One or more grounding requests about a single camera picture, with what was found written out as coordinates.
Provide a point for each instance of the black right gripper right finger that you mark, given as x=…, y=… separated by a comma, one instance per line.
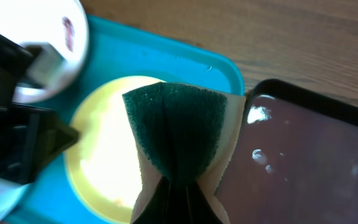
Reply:
x=196, y=209

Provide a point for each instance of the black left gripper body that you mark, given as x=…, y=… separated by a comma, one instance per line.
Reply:
x=28, y=138

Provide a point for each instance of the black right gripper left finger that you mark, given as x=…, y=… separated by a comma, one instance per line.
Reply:
x=164, y=207

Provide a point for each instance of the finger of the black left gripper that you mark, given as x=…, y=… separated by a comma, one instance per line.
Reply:
x=60, y=138

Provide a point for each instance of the yellow plate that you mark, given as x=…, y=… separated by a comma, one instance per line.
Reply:
x=103, y=166

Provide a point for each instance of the green yellow sponge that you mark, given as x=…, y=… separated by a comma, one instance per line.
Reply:
x=185, y=133

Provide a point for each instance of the white plate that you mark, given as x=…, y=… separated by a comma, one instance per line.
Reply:
x=60, y=28

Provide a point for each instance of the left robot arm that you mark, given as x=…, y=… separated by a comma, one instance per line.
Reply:
x=15, y=63

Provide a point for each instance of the blue plastic tray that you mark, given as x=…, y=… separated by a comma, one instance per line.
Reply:
x=117, y=51

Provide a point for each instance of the black water tray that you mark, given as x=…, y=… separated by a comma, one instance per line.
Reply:
x=296, y=159

